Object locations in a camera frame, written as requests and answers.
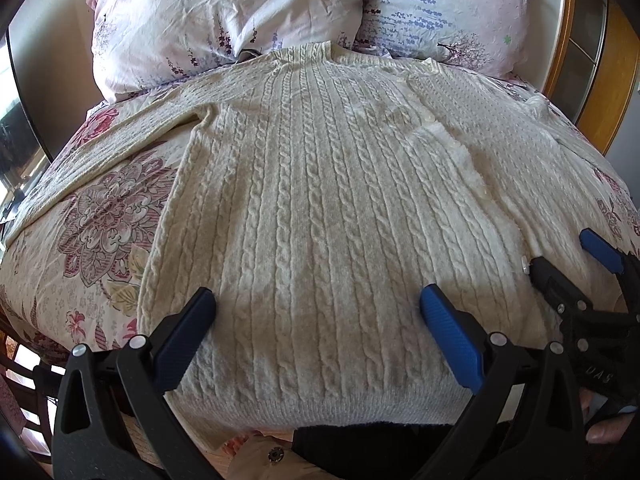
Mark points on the pink lavender-print right pillow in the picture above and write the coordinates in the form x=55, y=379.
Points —
x=487, y=36

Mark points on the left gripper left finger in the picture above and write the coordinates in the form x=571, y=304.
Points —
x=113, y=421

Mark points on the wooden padded headboard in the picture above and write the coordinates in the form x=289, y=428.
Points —
x=583, y=55

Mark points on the person's right hand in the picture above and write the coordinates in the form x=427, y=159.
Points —
x=606, y=432

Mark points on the dark wooden chair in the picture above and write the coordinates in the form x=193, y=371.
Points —
x=26, y=397

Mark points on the pink floral left pillow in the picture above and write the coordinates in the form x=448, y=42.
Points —
x=142, y=44

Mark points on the beige buttoned garment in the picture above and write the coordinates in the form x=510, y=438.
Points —
x=255, y=456

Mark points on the floral quilt bedspread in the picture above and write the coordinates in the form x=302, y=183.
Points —
x=85, y=239

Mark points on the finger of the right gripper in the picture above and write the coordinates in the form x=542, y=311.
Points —
x=610, y=257
x=562, y=296

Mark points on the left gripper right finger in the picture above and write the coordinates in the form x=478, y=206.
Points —
x=523, y=420

